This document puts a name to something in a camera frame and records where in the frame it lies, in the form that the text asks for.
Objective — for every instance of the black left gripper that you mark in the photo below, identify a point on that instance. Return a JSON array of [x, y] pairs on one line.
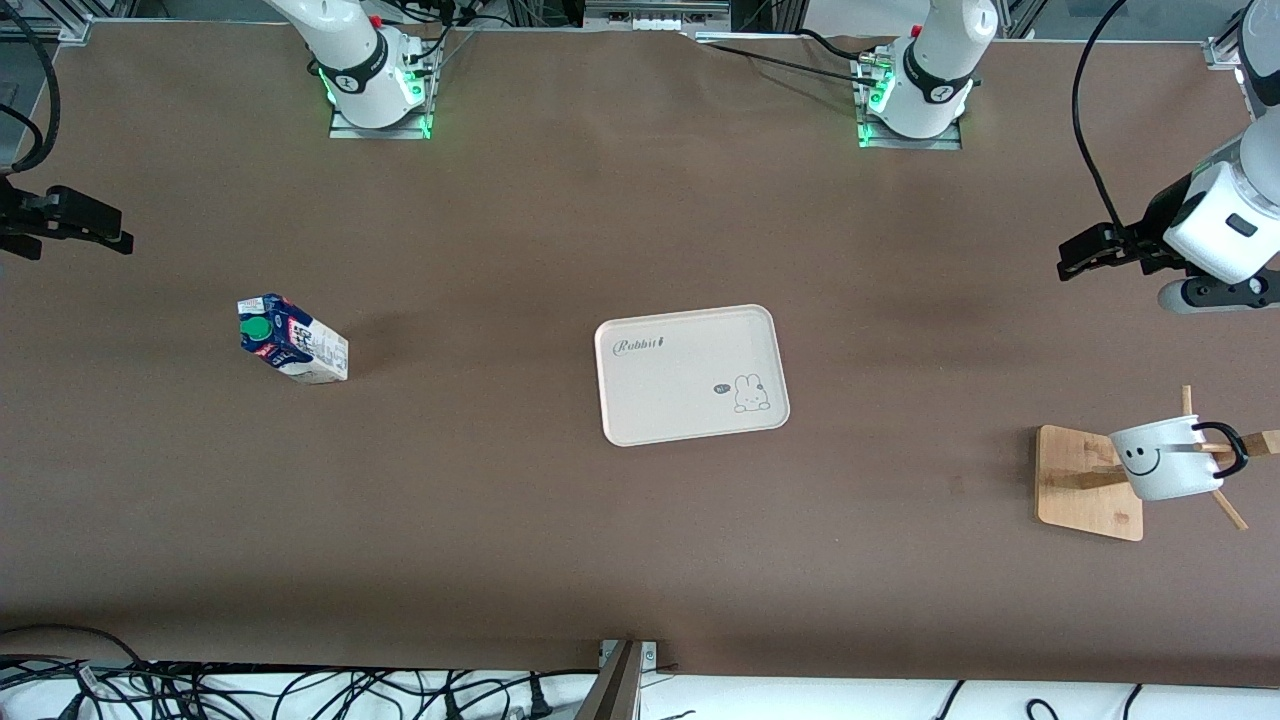
[[1152, 228]]

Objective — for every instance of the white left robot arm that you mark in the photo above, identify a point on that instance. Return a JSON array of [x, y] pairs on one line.
[[1215, 215]]

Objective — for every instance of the white smiley face cup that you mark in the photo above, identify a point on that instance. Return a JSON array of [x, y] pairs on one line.
[[1165, 462]]

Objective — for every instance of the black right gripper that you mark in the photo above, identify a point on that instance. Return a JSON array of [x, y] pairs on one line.
[[12, 217]]

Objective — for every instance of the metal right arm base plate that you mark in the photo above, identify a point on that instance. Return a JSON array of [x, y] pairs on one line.
[[420, 115]]

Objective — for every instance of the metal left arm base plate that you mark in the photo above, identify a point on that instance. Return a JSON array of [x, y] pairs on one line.
[[955, 140]]

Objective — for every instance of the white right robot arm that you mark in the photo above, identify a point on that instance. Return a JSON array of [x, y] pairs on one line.
[[350, 60]]

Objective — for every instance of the blue white milk carton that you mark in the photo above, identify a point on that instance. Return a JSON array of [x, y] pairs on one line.
[[295, 342]]

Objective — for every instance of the cream rabbit print tray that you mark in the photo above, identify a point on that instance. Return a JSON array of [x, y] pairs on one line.
[[690, 375]]

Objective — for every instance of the aluminium frame profile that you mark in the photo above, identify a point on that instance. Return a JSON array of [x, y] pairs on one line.
[[40, 27], [1222, 45]]

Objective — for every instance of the wooden cup stand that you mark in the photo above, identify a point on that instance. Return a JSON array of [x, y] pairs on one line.
[[1085, 490]]

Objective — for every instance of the grey power strip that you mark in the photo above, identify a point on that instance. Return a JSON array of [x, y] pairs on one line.
[[655, 12]]

